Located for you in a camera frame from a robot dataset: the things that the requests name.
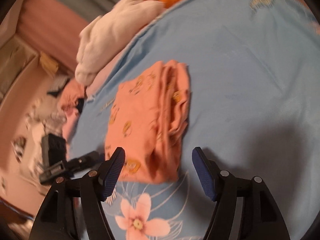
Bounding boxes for striped pillow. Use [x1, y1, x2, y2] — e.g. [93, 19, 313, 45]
[47, 78, 70, 97]

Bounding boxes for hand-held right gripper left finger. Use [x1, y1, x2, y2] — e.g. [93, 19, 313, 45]
[29, 147, 126, 240]

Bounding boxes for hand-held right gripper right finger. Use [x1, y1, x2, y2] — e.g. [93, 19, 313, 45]
[192, 147, 291, 240]

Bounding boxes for pink curtain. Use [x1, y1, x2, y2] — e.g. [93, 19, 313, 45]
[15, 0, 113, 64]

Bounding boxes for white wall shelf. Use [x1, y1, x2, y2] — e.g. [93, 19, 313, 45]
[0, 34, 42, 102]

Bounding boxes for orange printed long-sleeve shirt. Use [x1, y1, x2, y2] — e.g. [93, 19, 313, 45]
[104, 60, 192, 183]

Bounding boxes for crumpled salmon garment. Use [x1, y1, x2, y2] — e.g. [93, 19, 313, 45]
[60, 80, 87, 111]

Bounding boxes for light pink cloth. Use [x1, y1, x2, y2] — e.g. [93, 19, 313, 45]
[61, 110, 81, 142]

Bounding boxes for dark cloth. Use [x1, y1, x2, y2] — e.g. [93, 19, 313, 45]
[74, 98, 86, 116]

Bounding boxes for yellow tassel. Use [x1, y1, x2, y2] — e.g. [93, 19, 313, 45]
[39, 52, 60, 75]

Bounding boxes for plaid blanket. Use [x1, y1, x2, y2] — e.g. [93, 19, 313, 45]
[24, 100, 68, 180]

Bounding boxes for white fluffy garment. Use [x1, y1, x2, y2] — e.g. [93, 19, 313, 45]
[75, 0, 166, 85]

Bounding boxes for blue floral blanket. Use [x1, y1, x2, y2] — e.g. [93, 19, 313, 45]
[66, 0, 320, 240]

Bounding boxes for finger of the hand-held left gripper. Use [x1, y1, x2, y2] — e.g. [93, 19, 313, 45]
[65, 151, 99, 172]

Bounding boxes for pink bed sheet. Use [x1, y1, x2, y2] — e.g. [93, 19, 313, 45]
[86, 55, 127, 97]

